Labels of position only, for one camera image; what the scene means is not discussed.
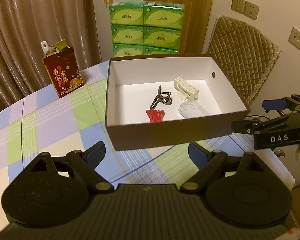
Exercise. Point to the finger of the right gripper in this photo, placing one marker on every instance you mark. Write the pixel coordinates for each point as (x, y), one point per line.
(258, 126)
(291, 103)

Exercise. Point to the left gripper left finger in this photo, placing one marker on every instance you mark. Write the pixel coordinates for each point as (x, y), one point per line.
(83, 164)

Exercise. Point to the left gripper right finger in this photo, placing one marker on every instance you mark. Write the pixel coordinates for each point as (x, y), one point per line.
(210, 165)

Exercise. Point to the clear floss pick box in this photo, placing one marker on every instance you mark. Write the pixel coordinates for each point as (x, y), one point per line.
(192, 109)

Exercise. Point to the red snack packet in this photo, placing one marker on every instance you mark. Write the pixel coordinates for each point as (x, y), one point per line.
(155, 115)

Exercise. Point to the checkered tablecloth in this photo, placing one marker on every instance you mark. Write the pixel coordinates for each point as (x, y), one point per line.
(43, 122)

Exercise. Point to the quilted chair cushion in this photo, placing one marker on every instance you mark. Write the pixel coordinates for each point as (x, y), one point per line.
(244, 53)

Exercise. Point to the brown cardboard box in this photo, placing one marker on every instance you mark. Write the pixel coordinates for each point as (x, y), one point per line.
(133, 83)

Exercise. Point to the red gift bag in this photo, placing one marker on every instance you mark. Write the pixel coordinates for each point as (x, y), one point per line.
(61, 65)

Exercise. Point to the green tissue pack stack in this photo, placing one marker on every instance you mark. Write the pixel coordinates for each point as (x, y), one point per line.
(145, 28)

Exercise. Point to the brown curtain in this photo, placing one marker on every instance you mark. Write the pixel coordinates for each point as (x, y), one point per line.
(24, 24)

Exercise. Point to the single wall socket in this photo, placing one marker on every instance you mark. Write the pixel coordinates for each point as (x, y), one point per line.
(294, 38)

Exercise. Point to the double wall socket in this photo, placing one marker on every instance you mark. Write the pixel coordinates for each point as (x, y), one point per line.
(246, 8)

